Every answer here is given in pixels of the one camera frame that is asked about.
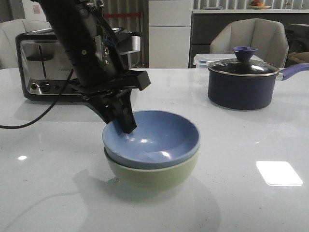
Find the black chrome four-slot toaster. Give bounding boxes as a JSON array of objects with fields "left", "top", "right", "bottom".
[{"left": 16, "top": 28, "right": 129, "bottom": 102}]

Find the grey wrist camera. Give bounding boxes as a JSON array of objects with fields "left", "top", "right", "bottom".
[{"left": 116, "top": 32, "right": 143, "bottom": 55}]

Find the beige armchair right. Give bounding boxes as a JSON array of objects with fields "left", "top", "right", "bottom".
[{"left": 210, "top": 18, "right": 289, "bottom": 68}]

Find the beige armchair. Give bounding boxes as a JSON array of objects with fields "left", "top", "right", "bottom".
[
  {"left": 0, "top": 19, "right": 51, "bottom": 69},
  {"left": 210, "top": 18, "right": 289, "bottom": 68}
]

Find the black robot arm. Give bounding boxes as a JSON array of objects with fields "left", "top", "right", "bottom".
[{"left": 38, "top": 0, "right": 151, "bottom": 133}]

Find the green bowl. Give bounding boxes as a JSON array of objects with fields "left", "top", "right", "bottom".
[{"left": 104, "top": 151, "right": 199, "bottom": 191}]

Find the dark blue saucepan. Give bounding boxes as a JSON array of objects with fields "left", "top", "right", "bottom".
[{"left": 208, "top": 63, "right": 309, "bottom": 110}]

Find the white refrigerator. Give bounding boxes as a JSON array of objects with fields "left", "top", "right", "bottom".
[{"left": 148, "top": 0, "right": 193, "bottom": 69}]

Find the glass pot lid blue knob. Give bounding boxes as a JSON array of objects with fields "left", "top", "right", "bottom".
[{"left": 208, "top": 46, "right": 279, "bottom": 76}]

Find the red barrier belt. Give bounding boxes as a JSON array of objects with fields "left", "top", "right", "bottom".
[{"left": 104, "top": 12, "right": 140, "bottom": 18}]

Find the brown cushion at right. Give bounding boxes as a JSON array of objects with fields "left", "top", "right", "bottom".
[{"left": 287, "top": 52, "right": 309, "bottom": 67}]

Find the blue bowl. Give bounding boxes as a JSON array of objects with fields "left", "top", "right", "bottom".
[{"left": 102, "top": 110, "right": 200, "bottom": 169}]

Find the clear plastic food container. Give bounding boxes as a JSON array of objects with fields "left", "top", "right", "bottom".
[{"left": 194, "top": 53, "right": 264, "bottom": 70}]

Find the fruit bowl on counter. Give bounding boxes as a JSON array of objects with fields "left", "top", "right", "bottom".
[{"left": 249, "top": 0, "right": 271, "bottom": 10}]

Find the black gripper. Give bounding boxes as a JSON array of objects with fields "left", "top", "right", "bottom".
[{"left": 67, "top": 33, "right": 150, "bottom": 133}]

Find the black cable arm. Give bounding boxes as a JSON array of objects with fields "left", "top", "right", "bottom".
[{"left": 0, "top": 69, "right": 74, "bottom": 130}]

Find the beige armchair left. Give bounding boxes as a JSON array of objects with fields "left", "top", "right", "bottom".
[{"left": 0, "top": 19, "right": 51, "bottom": 69}]

